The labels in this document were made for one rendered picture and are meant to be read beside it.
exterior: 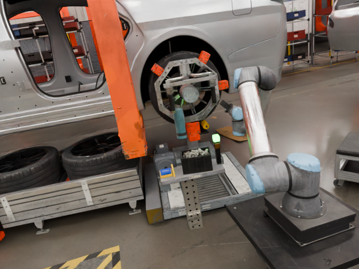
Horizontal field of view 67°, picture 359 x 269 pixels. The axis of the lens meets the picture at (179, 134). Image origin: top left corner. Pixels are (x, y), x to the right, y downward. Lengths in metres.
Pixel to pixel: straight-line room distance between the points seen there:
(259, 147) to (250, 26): 1.39
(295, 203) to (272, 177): 0.20
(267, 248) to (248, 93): 0.80
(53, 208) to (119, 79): 1.16
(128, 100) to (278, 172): 1.08
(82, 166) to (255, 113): 1.45
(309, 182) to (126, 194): 1.39
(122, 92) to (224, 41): 1.05
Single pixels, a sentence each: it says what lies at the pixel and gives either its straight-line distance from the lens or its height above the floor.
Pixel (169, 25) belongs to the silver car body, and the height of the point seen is 1.40.
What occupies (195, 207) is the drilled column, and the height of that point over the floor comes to 0.18.
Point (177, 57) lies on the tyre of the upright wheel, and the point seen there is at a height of 1.14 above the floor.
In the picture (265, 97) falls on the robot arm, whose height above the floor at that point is 0.86.
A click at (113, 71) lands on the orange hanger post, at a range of 1.89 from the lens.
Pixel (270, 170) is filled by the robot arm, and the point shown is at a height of 0.64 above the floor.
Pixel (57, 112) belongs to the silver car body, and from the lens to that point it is 2.56.
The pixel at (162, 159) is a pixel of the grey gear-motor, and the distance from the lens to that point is 2.23.
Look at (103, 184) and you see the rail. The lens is 2.23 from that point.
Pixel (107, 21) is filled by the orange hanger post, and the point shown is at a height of 1.46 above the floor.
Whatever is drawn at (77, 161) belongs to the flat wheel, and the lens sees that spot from 2.35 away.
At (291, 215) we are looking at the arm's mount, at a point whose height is 0.40.
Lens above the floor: 1.30
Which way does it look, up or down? 20 degrees down
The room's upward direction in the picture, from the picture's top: 9 degrees counter-clockwise
